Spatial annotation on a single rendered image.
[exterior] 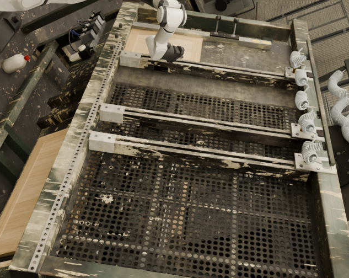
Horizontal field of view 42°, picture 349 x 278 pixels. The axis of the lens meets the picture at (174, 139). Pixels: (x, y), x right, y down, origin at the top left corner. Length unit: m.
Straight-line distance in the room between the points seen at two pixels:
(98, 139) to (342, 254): 1.19
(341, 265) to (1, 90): 2.39
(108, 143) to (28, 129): 1.26
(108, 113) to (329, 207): 1.17
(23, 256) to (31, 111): 1.77
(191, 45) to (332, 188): 1.40
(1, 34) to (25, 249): 1.72
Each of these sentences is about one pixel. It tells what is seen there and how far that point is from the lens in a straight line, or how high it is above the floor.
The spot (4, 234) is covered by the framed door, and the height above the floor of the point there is 0.35.
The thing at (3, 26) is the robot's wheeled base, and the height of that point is 0.19.
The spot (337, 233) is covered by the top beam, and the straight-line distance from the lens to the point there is 2.06.
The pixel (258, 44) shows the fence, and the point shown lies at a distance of 3.21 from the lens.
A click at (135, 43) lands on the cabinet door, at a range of 3.05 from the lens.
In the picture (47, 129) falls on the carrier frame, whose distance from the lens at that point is 3.13.
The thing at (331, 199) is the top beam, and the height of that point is 1.90.
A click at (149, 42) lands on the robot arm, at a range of 2.48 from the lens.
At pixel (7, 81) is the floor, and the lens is 3.41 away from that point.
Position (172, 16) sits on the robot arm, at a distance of 2.27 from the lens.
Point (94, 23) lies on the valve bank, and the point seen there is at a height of 0.76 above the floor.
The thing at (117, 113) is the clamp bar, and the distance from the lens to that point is 2.39.
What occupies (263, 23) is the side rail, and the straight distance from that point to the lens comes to 3.42.
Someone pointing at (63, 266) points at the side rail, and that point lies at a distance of 1.84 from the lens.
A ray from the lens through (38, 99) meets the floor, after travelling 3.60.
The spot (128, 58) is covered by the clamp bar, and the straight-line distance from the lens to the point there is 2.82.
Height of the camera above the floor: 2.13
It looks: 22 degrees down
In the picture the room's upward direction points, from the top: 73 degrees clockwise
